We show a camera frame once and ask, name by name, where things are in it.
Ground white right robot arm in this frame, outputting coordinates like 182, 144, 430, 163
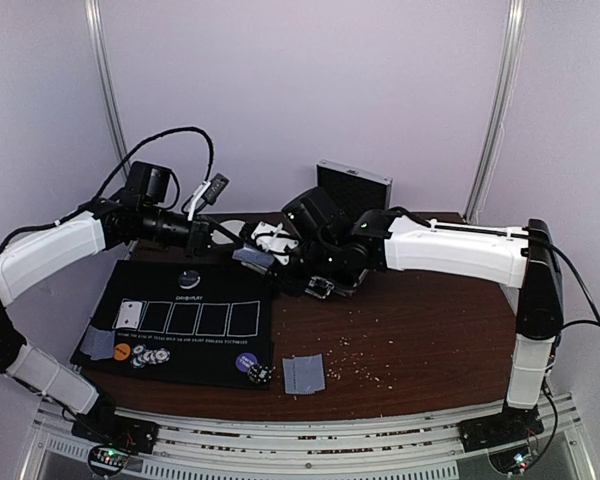
250, 187, 564, 442

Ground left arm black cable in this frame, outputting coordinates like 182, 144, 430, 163
0, 127, 216, 261

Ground aluminium poker chip case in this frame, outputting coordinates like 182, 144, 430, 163
314, 160, 393, 299

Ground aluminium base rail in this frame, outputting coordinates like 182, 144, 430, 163
27, 392, 584, 480

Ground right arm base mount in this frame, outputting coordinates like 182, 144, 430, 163
458, 409, 544, 452

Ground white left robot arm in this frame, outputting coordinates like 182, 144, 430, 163
0, 207, 219, 444

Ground dealt card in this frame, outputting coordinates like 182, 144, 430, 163
282, 358, 306, 395

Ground black poker table mat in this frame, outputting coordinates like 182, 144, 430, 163
71, 260, 274, 390

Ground black poker chip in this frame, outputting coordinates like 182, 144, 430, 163
247, 364, 273, 385

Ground dealt cards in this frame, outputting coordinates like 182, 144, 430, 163
80, 326, 115, 361

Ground aluminium frame post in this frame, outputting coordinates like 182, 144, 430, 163
84, 0, 127, 162
463, 0, 527, 224

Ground white blue chips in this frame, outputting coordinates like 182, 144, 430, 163
131, 344, 171, 369

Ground right aluminium frame post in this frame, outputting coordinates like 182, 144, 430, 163
463, 0, 527, 224

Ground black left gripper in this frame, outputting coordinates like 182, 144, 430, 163
140, 204, 242, 257

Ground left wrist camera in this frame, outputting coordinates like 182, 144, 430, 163
183, 173, 230, 221

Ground boxed deck of cards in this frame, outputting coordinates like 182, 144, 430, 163
232, 246, 276, 271

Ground clear acrylic dealer button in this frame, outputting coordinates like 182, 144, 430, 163
178, 269, 201, 290

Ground blue small blind button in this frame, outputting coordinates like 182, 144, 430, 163
235, 352, 258, 373

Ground orange bowl white inside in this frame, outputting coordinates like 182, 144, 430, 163
212, 219, 245, 245

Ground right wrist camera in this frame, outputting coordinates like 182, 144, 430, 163
250, 221, 300, 265

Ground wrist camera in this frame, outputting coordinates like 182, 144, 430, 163
183, 173, 230, 221
250, 221, 300, 265

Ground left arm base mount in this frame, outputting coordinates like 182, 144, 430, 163
71, 415, 159, 454

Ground left aluminium frame post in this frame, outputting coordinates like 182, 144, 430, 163
84, 0, 127, 162

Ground orange big blind button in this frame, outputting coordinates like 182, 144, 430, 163
113, 343, 132, 362

